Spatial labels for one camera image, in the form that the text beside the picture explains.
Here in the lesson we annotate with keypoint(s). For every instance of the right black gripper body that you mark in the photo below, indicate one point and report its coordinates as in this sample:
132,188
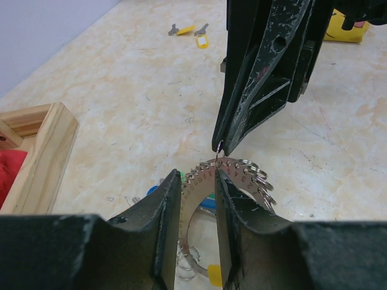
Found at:
354,11

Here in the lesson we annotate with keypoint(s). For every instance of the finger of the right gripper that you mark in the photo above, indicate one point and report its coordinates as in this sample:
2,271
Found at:
246,22
277,68

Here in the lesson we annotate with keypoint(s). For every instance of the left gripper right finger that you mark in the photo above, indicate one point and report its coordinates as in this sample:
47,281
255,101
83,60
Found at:
261,250

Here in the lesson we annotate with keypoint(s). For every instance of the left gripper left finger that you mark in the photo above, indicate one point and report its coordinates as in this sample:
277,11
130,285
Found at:
136,249

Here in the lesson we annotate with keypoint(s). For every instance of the blue key tag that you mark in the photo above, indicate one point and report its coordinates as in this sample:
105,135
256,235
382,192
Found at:
152,189

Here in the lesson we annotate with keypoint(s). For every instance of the red crumpled cloth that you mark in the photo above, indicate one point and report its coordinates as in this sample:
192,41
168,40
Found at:
11,162

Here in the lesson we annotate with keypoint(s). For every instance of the wooden clothes rack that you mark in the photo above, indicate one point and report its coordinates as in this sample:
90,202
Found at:
47,133

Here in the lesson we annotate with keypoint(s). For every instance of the key with yellow window tag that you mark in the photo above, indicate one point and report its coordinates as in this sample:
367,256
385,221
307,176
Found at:
201,38

